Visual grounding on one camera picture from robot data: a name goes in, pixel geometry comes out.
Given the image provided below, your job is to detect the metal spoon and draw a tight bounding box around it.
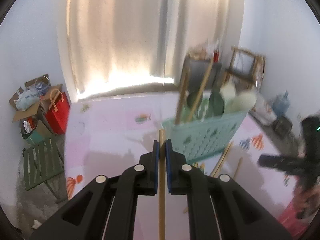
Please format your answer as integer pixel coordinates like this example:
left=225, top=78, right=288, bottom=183
left=187, top=91, right=203, bottom=111
left=209, top=88, right=225, bottom=116

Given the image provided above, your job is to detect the person hand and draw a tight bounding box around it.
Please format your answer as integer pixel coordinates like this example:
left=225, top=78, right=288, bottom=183
left=293, top=179, right=319, bottom=220

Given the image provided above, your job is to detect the black rice cooker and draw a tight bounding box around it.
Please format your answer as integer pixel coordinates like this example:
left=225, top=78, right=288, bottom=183
left=272, top=115, right=292, bottom=139

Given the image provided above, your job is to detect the blue water jug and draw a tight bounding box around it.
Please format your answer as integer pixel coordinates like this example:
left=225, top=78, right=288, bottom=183
left=272, top=91, right=290, bottom=118

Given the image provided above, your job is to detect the green plastic utensil holder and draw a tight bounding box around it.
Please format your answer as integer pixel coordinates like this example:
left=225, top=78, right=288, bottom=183
left=161, top=109, right=249, bottom=164

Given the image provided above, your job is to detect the green folding stool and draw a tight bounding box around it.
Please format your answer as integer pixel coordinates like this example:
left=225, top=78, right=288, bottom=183
left=22, top=134, right=67, bottom=204

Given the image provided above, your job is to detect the wooden chair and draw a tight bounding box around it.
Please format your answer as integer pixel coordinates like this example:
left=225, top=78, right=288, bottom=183
left=223, top=47, right=266, bottom=91

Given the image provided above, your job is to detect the red shopping bag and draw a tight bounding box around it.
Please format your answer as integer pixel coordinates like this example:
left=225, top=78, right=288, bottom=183
left=45, top=88, right=70, bottom=135

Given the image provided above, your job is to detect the grey cabinet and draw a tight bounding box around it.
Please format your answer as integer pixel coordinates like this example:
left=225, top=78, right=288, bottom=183
left=183, top=57, right=222, bottom=92

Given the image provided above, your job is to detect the cardboard box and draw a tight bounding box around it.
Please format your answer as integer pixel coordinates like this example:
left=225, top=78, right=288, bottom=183
left=9, top=74, right=62, bottom=122

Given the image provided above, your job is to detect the cream curtain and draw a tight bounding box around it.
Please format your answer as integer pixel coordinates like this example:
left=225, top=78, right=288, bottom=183
left=57, top=0, right=245, bottom=102

